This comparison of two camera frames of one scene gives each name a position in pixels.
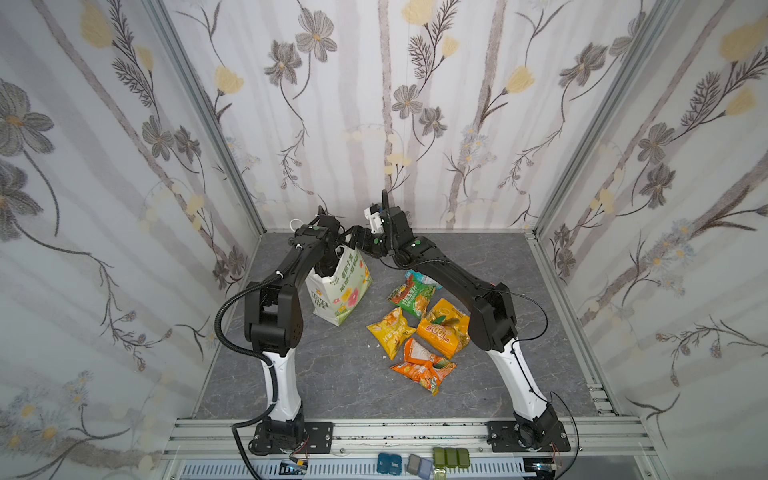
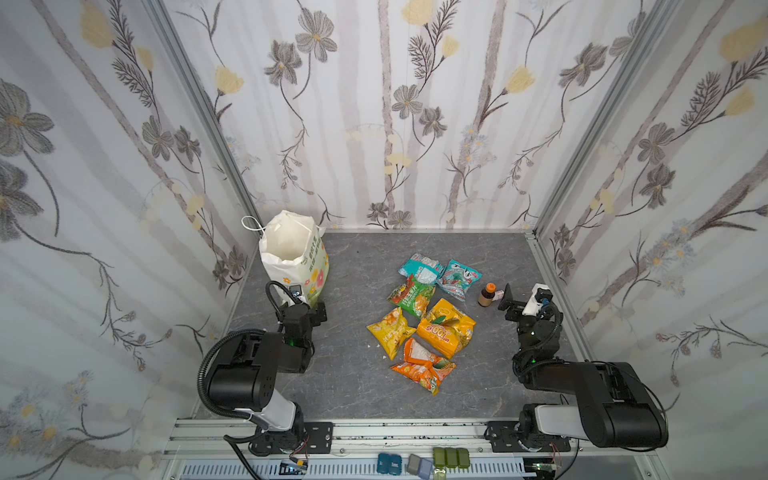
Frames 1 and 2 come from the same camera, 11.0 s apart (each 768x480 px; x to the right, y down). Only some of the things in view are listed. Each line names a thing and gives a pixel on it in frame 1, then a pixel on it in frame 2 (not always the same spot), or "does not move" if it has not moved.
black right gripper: [361, 238] to [516, 310]
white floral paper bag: [332, 297] to [294, 252]
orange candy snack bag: [423, 367] does not move
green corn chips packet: [413, 296] does not move
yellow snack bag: [446, 328] does not move
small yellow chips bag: [391, 331] does not move
